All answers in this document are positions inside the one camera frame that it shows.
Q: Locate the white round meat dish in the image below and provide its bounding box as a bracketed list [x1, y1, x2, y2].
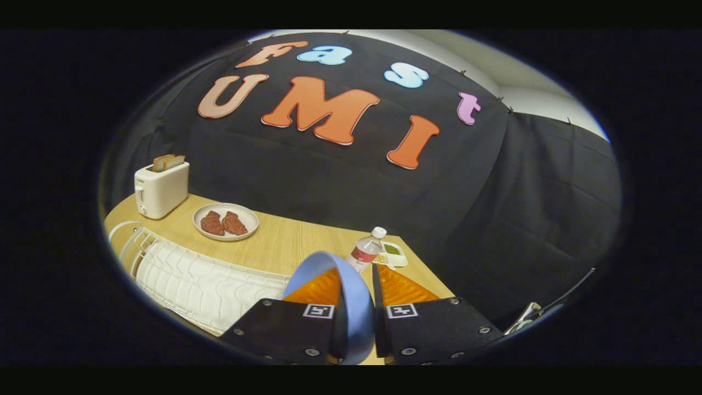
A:
[193, 203, 259, 242]

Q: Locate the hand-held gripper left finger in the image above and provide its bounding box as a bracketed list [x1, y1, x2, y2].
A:
[219, 267, 347, 365]

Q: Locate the blue plate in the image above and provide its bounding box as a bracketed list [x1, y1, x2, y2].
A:
[282, 251, 376, 365]

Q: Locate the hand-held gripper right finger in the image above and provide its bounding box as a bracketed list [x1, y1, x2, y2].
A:
[372, 263, 502, 365]

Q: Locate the white wire dish rack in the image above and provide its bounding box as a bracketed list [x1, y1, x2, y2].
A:
[109, 221, 291, 336]

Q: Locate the red meat piece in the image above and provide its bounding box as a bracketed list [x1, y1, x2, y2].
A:
[200, 211, 225, 236]
[222, 211, 248, 236]

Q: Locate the clear bottle with red label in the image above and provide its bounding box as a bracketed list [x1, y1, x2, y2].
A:
[346, 227, 388, 273]

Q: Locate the white toaster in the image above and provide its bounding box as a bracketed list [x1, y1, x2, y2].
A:
[134, 161, 190, 220]

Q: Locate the white divided snack tray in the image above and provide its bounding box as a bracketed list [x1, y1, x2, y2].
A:
[373, 241, 409, 268]

